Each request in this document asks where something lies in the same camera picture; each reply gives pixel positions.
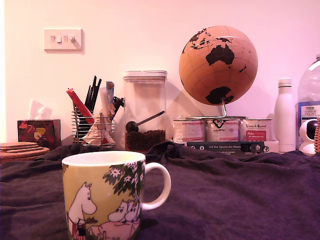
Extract blue and orange packet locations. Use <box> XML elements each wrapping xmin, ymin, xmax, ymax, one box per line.
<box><xmin>105</xmin><ymin>80</ymin><xmax>116</xmax><ymax>105</ymax></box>

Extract metal globe stand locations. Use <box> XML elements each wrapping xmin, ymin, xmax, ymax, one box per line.
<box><xmin>185</xmin><ymin>97</ymin><xmax>228</xmax><ymax>120</ymax></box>

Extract coffee beans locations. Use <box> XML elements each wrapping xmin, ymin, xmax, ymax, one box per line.
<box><xmin>124</xmin><ymin>129</ymin><xmax>166</xmax><ymax>152</ymax></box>

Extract metal wire utensil rack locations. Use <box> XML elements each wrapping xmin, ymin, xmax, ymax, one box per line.
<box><xmin>71</xmin><ymin>106</ymin><xmax>117</xmax><ymax>147</ymax></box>

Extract dark brown utensil handle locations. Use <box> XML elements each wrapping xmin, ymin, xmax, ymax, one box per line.
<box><xmin>112</xmin><ymin>96</ymin><xmax>125</xmax><ymax>117</ymax></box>

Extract large clear water bottle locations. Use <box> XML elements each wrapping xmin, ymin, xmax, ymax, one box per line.
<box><xmin>295</xmin><ymin>52</ymin><xmax>320</xmax><ymax>151</ymax></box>

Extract red packet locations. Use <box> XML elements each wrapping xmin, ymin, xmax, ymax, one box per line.
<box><xmin>66</xmin><ymin>87</ymin><xmax>96</xmax><ymax>125</ymax></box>

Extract clear jar with white lid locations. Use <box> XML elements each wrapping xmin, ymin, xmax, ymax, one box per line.
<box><xmin>122</xmin><ymin>70</ymin><xmax>168</xmax><ymax>153</ymax></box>

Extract white wall switch plate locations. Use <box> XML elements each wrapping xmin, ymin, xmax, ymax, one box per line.
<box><xmin>43</xmin><ymin>28</ymin><xmax>85</xmax><ymax>53</ymax></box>

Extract floral tissue box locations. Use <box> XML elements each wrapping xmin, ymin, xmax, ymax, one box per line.
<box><xmin>16</xmin><ymin>119</ymin><xmax>62</xmax><ymax>151</ymax></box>

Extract square cork coaster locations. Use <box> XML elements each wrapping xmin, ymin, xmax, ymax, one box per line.
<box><xmin>0</xmin><ymin>145</ymin><xmax>44</xmax><ymax>153</ymax></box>
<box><xmin>0</xmin><ymin>141</ymin><xmax>38</xmax><ymax>148</ymax></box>

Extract tin with script lettering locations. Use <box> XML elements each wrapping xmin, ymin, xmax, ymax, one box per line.
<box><xmin>238</xmin><ymin>118</ymin><xmax>274</xmax><ymax>142</ymax></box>

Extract dark blue cloth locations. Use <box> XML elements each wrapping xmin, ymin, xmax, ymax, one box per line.
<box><xmin>0</xmin><ymin>141</ymin><xmax>320</xmax><ymax>240</ymax></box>

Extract white tissue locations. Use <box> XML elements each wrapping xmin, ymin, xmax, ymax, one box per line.
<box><xmin>27</xmin><ymin>98</ymin><xmax>53</xmax><ymax>121</ymax></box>

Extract black chopstick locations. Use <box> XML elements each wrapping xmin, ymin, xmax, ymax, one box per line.
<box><xmin>90</xmin><ymin>78</ymin><xmax>103</xmax><ymax>113</ymax></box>
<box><xmin>84</xmin><ymin>84</ymin><xmax>92</xmax><ymax>109</ymax></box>
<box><xmin>87</xmin><ymin>75</ymin><xmax>98</xmax><ymax>111</ymax></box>

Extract cartoon print ceramic mug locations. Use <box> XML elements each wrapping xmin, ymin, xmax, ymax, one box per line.
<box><xmin>61</xmin><ymin>150</ymin><xmax>172</xmax><ymax>240</ymax></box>

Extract black coffee scoop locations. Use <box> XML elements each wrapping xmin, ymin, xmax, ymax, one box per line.
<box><xmin>125</xmin><ymin>110</ymin><xmax>166</xmax><ymax>133</ymax></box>

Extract round cork trivet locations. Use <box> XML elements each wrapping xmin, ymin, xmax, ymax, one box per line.
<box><xmin>0</xmin><ymin>147</ymin><xmax>50</xmax><ymax>163</ymax></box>

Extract tin with pink label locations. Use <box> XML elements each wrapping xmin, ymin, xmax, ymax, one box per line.
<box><xmin>173</xmin><ymin>118</ymin><xmax>206</xmax><ymax>144</ymax></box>

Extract dark green book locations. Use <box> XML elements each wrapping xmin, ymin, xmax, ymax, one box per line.
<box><xmin>186</xmin><ymin>141</ymin><xmax>265</xmax><ymax>157</ymax></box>

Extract small white round camera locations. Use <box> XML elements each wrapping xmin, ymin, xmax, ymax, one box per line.
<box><xmin>298</xmin><ymin>118</ymin><xmax>320</xmax><ymax>156</ymax></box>

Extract cork globe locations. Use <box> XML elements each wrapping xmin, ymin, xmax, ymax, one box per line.
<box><xmin>178</xmin><ymin>24</ymin><xmax>259</xmax><ymax>106</ymax></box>

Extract tin with black logo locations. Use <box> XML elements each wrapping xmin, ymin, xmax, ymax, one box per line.
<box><xmin>204</xmin><ymin>117</ymin><xmax>240</xmax><ymax>143</ymax></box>

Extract white paper sachet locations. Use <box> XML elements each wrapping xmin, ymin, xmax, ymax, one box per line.
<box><xmin>99</xmin><ymin>86</ymin><xmax>114</xmax><ymax>118</ymax></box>

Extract wicker basket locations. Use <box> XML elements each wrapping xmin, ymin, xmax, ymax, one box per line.
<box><xmin>313</xmin><ymin>116</ymin><xmax>320</xmax><ymax>154</ymax></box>

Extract crumpled white paper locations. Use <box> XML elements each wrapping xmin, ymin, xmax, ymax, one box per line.
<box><xmin>82</xmin><ymin>112</ymin><xmax>116</xmax><ymax>146</ymax></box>

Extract white metal bottle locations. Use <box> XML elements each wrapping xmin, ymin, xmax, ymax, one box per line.
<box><xmin>274</xmin><ymin>77</ymin><xmax>297</xmax><ymax>153</ymax></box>

